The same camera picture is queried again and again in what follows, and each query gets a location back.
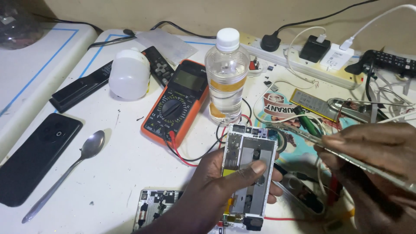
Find dark plastic bag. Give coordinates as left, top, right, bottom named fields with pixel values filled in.
left=0, top=0, right=56, bottom=50

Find clear plastic bottle white cap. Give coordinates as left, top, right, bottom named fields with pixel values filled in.
left=204, top=28, right=251, bottom=126

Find person's right hand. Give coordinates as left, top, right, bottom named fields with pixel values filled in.
left=314, top=122, right=416, bottom=234

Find black multimeter probe lead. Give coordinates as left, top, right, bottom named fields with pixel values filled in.
left=163, top=97, right=253, bottom=162

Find black charger adapter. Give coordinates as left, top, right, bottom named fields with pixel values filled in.
left=299, top=35, right=332, bottom=63

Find green handled screwdriver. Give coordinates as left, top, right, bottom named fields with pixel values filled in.
left=294, top=105, right=323, bottom=138

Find flat phone battery yellow edge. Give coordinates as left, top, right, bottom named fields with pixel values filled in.
left=289, top=88, right=342, bottom=123

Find silver metal spoon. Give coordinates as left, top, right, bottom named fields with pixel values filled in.
left=21, top=130, right=106, bottom=224

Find white charger adapter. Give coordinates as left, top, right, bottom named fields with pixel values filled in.
left=320, top=44, right=355, bottom=71

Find silver phone midframe piece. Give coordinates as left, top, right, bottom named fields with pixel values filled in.
left=272, top=173, right=326, bottom=216
left=327, top=97, right=391, bottom=124

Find tangle of thin wires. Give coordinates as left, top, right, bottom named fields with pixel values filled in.
left=366, top=70, right=416, bottom=125

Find clear plastic sheet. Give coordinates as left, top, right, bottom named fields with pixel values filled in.
left=134, top=28, right=199, bottom=66

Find red multimeter probe lead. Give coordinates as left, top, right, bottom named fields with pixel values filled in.
left=168, top=114, right=253, bottom=167

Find black cable with inline plug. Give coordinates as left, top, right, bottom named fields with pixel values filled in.
left=87, top=21, right=217, bottom=51

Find white mains plug red fuse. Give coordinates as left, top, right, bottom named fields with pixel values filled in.
left=248, top=57, right=271, bottom=77

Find white thin charging cable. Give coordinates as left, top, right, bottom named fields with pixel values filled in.
left=285, top=26, right=327, bottom=90

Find person's left hand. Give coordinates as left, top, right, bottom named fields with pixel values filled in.
left=180, top=148, right=284, bottom=234

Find white rechargeable bulb lamp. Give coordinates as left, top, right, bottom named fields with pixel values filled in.
left=108, top=48, right=151, bottom=101

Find black remote control white buttons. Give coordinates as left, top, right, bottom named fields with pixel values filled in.
left=344, top=49, right=416, bottom=79

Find black smartphone round camera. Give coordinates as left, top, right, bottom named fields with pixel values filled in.
left=0, top=113, right=84, bottom=208

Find black remote control grey buttons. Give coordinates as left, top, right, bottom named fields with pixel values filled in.
left=142, top=46, right=176, bottom=88

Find thin red wire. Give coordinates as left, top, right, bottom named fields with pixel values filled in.
left=263, top=216, right=301, bottom=222

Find dark tape roll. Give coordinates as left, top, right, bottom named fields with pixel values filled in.
left=276, top=131, right=288, bottom=154

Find long black flat device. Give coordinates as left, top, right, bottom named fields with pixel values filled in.
left=49, top=60, right=114, bottom=114

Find white power strip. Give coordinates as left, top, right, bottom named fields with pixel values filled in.
left=240, top=32, right=365, bottom=90

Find black mains plug with cable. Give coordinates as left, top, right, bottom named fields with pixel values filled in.
left=260, top=0, right=381, bottom=53

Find white thick charging cable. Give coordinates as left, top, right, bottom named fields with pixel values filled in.
left=339, top=3, right=416, bottom=51

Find colourful printed sticker mat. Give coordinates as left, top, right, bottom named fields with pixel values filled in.
left=253, top=92, right=359, bottom=182

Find opened phone with circuit board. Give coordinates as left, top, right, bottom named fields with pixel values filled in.
left=133, top=189, right=225, bottom=234

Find white phone frame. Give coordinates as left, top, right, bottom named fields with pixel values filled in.
left=221, top=123, right=279, bottom=231

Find orange digital multimeter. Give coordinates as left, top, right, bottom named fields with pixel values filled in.
left=141, top=59, right=210, bottom=149

